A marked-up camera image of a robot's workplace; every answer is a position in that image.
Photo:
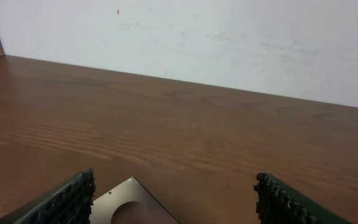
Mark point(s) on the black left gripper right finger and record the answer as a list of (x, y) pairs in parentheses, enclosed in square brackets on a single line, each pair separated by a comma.
[(279, 203)]

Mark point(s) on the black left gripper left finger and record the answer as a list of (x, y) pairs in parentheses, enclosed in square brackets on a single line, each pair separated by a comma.
[(67, 203)]

